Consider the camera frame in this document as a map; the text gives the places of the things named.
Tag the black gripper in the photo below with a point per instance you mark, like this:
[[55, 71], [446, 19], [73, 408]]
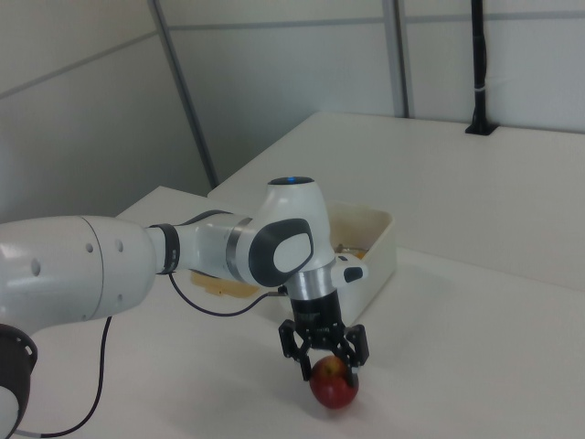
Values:
[[315, 313]]

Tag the red apple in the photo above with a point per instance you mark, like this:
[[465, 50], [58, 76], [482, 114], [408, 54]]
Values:
[[333, 393]]

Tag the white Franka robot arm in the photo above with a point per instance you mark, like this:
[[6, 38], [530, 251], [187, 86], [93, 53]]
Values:
[[55, 265]]

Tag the white plastic container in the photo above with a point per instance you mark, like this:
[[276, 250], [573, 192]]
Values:
[[379, 274]]

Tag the black pole with base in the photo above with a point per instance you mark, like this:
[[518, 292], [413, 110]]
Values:
[[480, 55]]

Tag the grey partition post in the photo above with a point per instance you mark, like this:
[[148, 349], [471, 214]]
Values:
[[401, 59], [187, 100]]

